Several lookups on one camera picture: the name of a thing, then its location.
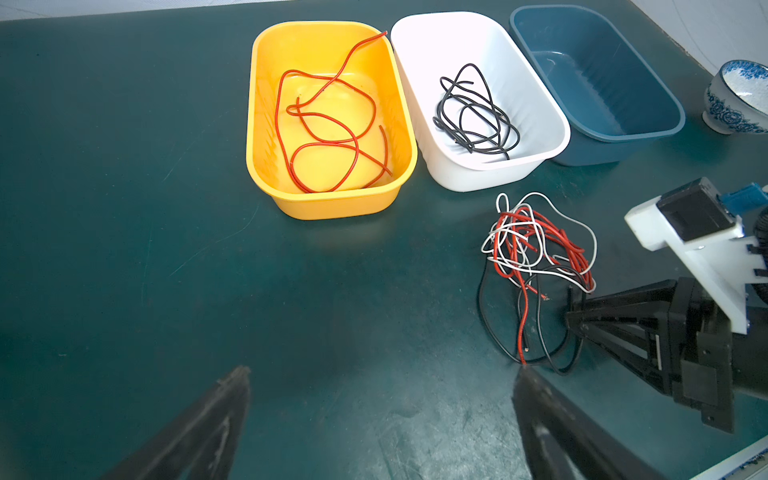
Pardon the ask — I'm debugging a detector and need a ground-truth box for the yellow plastic tray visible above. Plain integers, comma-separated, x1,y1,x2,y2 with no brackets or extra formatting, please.
246,21,418,220

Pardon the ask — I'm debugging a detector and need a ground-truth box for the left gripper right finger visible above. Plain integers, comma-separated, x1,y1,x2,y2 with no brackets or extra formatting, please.
512,366,663,479

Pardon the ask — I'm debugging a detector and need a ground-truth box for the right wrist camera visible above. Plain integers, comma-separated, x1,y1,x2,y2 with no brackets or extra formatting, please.
624,177,767,335

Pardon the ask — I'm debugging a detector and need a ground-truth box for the black cable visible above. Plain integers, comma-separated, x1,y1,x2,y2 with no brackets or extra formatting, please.
432,62,522,161

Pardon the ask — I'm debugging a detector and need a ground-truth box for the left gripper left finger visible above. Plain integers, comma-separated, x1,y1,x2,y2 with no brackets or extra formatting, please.
102,366,251,479

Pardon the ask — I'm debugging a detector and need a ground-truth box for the blue white ceramic bowl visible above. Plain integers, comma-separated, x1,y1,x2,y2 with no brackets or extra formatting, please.
702,59,767,135

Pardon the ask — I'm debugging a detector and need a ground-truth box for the cable bundle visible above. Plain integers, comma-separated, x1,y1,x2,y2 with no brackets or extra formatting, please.
476,191,599,376

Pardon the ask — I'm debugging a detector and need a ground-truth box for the white plastic tray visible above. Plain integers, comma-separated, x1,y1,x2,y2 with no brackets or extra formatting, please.
391,12,571,192

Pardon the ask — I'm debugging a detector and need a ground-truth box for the red cable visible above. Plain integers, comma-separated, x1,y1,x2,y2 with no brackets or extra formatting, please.
274,31,394,194

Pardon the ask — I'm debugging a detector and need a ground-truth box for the blue plastic tray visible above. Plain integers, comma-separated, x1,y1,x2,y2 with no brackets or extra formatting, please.
509,4,686,167

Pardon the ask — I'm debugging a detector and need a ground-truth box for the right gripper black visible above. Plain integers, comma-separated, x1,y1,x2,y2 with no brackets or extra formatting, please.
565,278,767,433

